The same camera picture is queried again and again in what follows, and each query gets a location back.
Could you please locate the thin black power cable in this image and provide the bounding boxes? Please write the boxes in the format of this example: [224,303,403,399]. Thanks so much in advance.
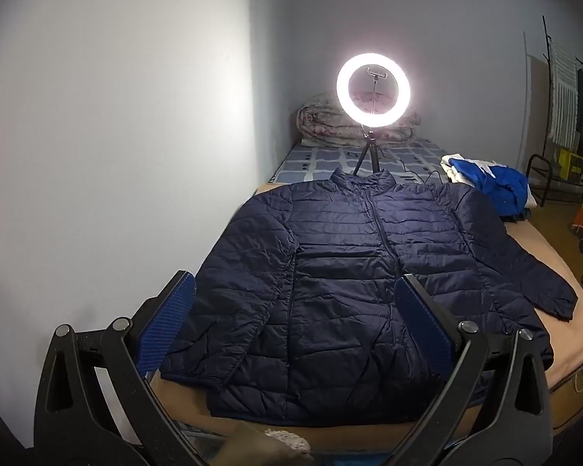
[379,158,449,186]

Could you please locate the yellow box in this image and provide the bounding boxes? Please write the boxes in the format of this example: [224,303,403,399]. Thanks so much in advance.
[559,148,583,176]

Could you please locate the white knit hanging garment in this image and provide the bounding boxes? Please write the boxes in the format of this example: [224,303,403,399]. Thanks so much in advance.
[546,43,579,149]

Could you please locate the tan bed sheet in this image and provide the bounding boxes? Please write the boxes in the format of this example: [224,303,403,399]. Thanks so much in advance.
[148,179,583,452]

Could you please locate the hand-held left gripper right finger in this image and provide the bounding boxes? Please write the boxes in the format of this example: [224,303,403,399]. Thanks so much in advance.
[389,273,552,466]

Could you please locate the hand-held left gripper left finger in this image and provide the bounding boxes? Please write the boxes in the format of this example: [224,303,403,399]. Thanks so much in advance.
[33,270,209,466]

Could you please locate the blue checked bed sheet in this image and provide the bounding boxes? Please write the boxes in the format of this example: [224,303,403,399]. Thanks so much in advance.
[269,138,455,186]

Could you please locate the black clothes rack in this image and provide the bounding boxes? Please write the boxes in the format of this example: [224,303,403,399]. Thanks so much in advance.
[541,14,583,195]

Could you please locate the olive cloth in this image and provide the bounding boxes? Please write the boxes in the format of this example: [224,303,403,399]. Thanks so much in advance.
[209,420,316,466]

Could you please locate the white ring light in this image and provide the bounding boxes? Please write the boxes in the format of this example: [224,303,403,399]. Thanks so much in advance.
[336,51,411,129]

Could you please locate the navy quilted puffer jacket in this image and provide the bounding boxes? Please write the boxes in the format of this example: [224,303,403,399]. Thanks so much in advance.
[159,167,579,423]

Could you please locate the folded floral quilt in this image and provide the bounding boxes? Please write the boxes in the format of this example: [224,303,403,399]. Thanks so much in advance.
[296,92,421,147]

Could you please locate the blue and white clothes pile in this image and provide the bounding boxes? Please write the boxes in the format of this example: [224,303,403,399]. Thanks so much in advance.
[441,154,533,220]

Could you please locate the black metal chair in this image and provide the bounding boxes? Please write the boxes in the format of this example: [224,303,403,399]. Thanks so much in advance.
[525,154,583,207]

